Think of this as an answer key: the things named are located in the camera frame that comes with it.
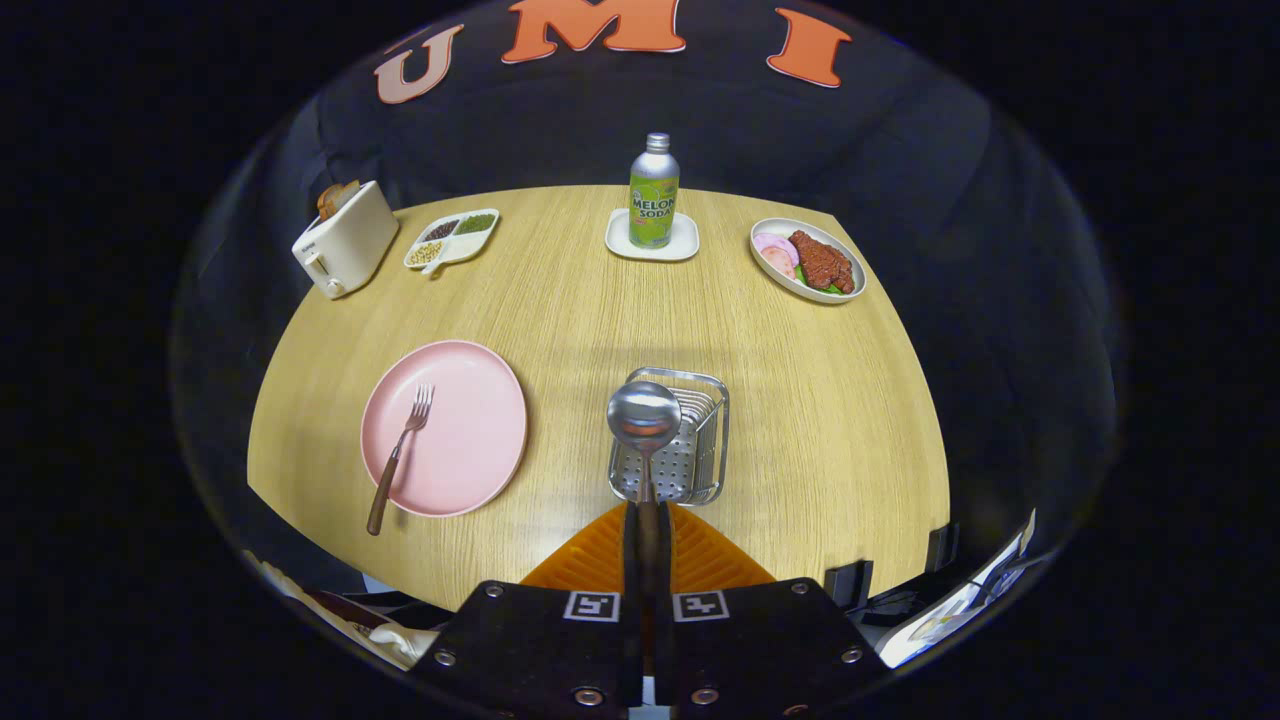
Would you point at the red meat piece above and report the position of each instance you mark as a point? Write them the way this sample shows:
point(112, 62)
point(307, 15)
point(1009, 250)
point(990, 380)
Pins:
point(822, 262)

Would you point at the stack of papers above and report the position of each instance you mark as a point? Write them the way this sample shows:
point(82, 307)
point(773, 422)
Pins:
point(950, 610)

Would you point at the metal cutlery basket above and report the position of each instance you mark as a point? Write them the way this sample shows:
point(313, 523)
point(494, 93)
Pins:
point(700, 470)

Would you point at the green label soda bottle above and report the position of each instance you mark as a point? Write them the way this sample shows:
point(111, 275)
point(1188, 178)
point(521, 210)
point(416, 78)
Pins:
point(654, 200)

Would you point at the white square coaster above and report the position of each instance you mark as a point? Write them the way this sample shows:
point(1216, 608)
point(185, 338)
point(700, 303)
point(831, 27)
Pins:
point(620, 245)

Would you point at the white toaster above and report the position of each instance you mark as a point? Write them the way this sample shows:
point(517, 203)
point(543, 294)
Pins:
point(350, 245)

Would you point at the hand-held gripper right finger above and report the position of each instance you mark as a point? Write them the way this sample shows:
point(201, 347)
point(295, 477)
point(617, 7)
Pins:
point(666, 570)

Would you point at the dark red item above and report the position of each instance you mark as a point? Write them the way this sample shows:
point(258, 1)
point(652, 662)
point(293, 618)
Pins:
point(345, 608)

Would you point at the white cloth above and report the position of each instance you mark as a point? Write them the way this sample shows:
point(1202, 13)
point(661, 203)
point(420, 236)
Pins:
point(400, 640)

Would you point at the small black block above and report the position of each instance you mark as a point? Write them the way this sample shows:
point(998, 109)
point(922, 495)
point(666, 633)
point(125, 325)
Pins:
point(848, 585)
point(942, 546)

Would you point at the black backdrop cloth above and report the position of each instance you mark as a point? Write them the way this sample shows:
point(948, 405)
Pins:
point(900, 150)

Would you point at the pink round plate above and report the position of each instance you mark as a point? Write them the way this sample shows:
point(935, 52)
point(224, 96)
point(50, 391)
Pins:
point(470, 440)

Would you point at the brown toast slice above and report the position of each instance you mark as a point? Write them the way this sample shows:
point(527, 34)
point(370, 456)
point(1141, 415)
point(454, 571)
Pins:
point(346, 192)
point(328, 203)

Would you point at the white oval plate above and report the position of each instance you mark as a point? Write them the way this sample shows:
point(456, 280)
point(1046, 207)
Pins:
point(775, 230)

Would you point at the pink sliced onion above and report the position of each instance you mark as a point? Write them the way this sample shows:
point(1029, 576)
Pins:
point(772, 252)

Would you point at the green leaf garnish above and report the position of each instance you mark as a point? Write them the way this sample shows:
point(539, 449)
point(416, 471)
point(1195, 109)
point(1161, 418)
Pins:
point(828, 288)

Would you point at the white divided snack tray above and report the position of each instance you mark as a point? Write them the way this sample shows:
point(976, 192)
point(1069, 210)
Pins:
point(470, 240)

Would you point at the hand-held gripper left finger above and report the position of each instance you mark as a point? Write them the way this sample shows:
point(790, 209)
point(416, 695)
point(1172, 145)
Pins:
point(631, 570)

